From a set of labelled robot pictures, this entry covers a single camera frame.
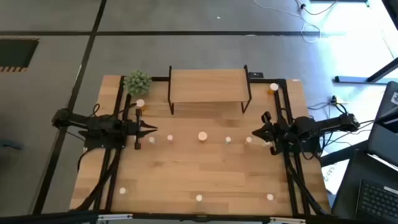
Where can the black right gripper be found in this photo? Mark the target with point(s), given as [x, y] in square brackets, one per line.
[273, 133]

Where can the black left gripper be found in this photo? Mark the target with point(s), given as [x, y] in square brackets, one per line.
[138, 115]

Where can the yellow medicine bottle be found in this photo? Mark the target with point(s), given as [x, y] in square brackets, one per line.
[248, 139]
[266, 143]
[122, 190]

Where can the red medicine bottle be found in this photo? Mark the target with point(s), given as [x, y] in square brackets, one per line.
[169, 137]
[270, 196]

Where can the teal green medicine bottle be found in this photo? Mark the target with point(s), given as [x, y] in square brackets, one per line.
[228, 139]
[199, 197]
[151, 140]

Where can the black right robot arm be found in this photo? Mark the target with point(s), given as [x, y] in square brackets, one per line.
[323, 124]

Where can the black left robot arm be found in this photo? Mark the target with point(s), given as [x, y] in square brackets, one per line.
[102, 124]

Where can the green potted artificial plant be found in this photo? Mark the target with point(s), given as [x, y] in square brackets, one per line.
[137, 82]

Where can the small black box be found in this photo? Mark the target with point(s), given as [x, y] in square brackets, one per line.
[256, 75]

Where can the power plug strip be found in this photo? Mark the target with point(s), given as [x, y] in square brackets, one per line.
[334, 100]

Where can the black desk crossbar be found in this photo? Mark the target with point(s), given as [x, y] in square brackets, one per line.
[342, 154]

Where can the white paper sheet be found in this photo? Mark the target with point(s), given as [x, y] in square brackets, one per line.
[331, 180]

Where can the black desk leg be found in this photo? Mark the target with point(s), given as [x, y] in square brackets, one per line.
[357, 79]
[392, 7]

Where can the dark grey laptop lid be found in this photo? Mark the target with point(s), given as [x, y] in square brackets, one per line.
[384, 140]

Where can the black open laptop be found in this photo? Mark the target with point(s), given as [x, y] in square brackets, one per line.
[376, 202]

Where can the black floor hatch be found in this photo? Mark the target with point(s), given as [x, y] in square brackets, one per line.
[15, 53]

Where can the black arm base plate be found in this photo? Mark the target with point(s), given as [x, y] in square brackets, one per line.
[93, 146]
[312, 149]

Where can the wooden shelf with black frame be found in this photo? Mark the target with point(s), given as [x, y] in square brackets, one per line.
[208, 85]

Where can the silver metal bracket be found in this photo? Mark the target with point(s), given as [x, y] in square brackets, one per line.
[115, 216]
[287, 221]

